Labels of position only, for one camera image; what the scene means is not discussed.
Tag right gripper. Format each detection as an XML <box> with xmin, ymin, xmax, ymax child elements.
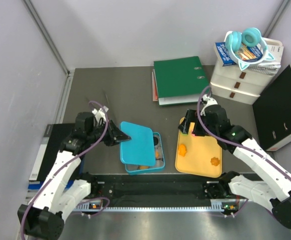
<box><xmin>178</xmin><ymin>109</ymin><xmax>219</xmax><ymax>138</ymax></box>

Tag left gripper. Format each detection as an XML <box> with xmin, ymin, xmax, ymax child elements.
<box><xmin>87</xmin><ymin>118</ymin><xmax>131</xmax><ymax>147</ymax></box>

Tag blue tin lid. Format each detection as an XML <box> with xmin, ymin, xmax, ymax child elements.
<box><xmin>119</xmin><ymin>121</ymin><xmax>156</xmax><ymax>167</ymax></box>

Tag metal serving tongs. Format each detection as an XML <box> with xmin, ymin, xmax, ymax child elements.
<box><xmin>84</xmin><ymin>89</ymin><xmax>111</xmax><ymax>117</ymax></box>

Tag black sandwich cookie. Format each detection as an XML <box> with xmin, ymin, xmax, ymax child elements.
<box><xmin>153</xmin><ymin>135</ymin><xmax>160</xmax><ymax>146</ymax></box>

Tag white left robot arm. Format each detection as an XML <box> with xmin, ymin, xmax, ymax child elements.
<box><xmin>17</xmin><ymin>101</ymin><xmax>131</xmax><ymax>240</ymax></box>

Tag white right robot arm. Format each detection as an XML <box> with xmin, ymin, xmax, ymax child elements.
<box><xmin>178</xmin><ymin>94</ymin><xmax>291</xmax><ymax>229</ymax></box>

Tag orange fish shaped cookie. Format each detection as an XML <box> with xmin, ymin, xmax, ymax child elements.
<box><xmin>177</xmin><ymin>144</ymin><xmax>187</xmax><ymax>157</ymax></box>

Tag blue cookie tin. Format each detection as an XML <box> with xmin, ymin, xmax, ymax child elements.
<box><xmin>125</xmin><ymin>132</ymin><xmax>166</xmax><ymax>176</ymax></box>

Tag yellow plastic tray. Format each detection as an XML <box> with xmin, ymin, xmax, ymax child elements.
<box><xmin>175</xmin><ymin>122</ymin><xmax>223</xmax><ymax>178</ymax></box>

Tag red folder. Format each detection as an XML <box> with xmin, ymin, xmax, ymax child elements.
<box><xmin>151</xmin><ymin>69</ymin><xmax>159</xmax><ymax>102</ymax></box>

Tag white drawer unit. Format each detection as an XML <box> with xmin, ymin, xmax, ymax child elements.
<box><xmin>210</xmin><ymin>38</ymin><xmax>284</xmax><ymax>105</ymax></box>

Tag orange flower shaped cookie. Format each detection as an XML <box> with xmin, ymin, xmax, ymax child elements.
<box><xmin>210</xmin><ymin>157</ymin><xmax>221</xmax><ymax>167</ymax></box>

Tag black notebook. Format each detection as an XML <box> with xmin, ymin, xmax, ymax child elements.
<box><xmin>28</xmin><ymin>123</ymin><xmax>75</xmax><ymax>182</ymax></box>

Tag blue white book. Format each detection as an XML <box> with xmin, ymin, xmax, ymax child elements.
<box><xmin>214</xmin><ymin>42</ymin><xmax>263</xmax><ymax>67</ymax></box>

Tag spiral notebook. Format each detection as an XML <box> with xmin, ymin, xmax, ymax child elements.
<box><xmin>254</xmin><ymin>63</ymin><xmax>281</xmax><ymax>76</ymax></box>

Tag teal cat ear headphones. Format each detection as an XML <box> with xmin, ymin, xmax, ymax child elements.
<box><xmin>225</xmin><ymin>27</ymin><xmax>275</xmax><ymax>71</ymax></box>

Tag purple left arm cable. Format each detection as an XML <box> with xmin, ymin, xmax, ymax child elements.
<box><xmin>19</xmin><ymin>100</ymin><xmax>111</xmax><ymax>240</ymax></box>

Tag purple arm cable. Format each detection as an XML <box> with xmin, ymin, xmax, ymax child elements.
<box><xmin>196</xmin><ymin>85</ymin><xmax>291</xmax><ymax>193</ymax></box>
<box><xmin>19</xmin><ymin>100</ymin><xmax>111</xmax><ymax>240</ymax></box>

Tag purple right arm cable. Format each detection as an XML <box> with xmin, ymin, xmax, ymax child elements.
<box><xmin>196</xmin><ymin>85</ymin><xmax>291</xmax><ymax>193</ymax></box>

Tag green ring binder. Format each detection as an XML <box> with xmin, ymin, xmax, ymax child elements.
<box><xmin>153</xmin><ymin>56</ymin><xmax>209</xmax><ymax>106</ymax></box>

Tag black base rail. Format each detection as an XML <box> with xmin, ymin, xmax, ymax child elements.
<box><xmin>85</xmin><ymin>173</ymin><xmax>246</xmax><ymax>208</ymax></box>

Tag black ring binder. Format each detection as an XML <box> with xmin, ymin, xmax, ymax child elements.
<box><xmin>252</xmin><ymin>65</ymin><xmax>291</xmax><ymax>152</ymax></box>

